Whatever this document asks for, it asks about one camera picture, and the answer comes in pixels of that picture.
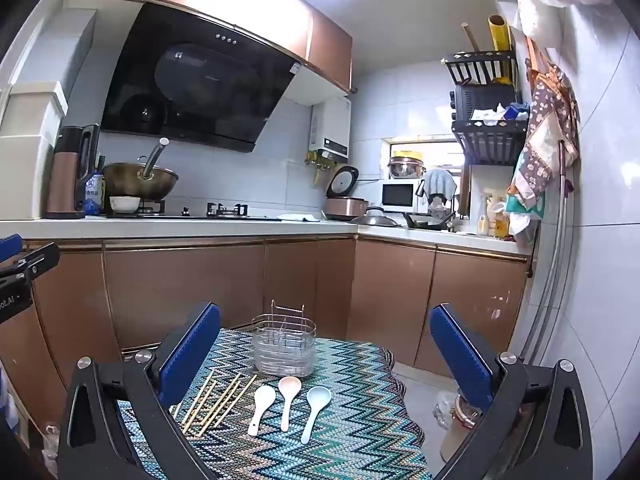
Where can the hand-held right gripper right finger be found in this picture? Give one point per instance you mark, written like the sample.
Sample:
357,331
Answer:
457,355

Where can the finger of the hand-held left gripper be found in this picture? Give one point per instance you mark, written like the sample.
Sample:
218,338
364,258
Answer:
35,262
10,247

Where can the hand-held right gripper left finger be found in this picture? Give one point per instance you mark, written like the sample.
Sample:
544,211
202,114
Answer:
192,355

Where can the row of bamboo chopsticks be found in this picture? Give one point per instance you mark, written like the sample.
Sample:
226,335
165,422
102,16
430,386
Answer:
227,405

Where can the white ceramic spoon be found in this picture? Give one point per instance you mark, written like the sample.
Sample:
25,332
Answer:
265,397

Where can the pinkish ceramic spoon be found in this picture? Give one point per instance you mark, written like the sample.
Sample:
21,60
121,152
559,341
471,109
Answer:
290,386

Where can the light blue ceramic spoon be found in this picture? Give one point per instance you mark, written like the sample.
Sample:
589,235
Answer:
319,397

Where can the glass jar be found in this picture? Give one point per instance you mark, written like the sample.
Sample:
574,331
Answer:
445,410

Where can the brown and black thermos jug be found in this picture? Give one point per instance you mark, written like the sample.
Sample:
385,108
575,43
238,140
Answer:
65,180

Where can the blue label bottle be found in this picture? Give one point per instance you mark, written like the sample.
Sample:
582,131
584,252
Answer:
94,192

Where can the small white bowl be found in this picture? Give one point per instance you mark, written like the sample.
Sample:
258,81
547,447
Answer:
125,204

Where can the zigzag knitted table cloth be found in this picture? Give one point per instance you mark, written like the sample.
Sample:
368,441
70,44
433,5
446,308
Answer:
350,410

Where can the white kitchen countertop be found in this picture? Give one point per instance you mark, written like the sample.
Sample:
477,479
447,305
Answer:
175,227

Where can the metal wok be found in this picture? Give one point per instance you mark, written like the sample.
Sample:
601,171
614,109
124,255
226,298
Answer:
135,177

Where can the black frying pan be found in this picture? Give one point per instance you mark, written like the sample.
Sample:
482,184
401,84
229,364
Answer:
425,221

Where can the yellow soap bottle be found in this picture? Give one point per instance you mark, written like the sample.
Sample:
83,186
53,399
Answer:
499,220

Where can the black gas stove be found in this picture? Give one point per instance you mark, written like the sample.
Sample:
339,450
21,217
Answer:
220,211

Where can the curved metal pole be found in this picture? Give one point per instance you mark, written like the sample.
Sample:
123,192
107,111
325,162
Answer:
562,240

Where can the metal pot lid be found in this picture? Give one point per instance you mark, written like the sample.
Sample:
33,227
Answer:
375,219

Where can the white microwave oven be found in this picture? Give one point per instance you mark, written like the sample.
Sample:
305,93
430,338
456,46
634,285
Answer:
397,197

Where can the grey blue towel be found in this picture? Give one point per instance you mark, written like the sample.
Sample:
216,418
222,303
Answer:
440,185

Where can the brown rice cooker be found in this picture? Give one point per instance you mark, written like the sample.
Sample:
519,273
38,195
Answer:
342,207

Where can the stainless steel bowl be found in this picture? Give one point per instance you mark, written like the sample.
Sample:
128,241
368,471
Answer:
406,167

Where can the black range hood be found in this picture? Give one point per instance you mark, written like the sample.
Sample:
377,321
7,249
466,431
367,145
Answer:
200,85

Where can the patterned hanging apron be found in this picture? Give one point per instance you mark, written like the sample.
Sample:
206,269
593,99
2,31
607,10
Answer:
545,125

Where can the white water heater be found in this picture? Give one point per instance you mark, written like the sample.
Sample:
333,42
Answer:
330,125

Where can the wooden rolling pin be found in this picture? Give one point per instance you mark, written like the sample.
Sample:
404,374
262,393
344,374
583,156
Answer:
471,39

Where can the yellow roll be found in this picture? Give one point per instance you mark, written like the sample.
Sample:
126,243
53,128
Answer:
500,32

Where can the black wall rack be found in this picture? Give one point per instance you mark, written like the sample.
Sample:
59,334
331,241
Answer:
487,147

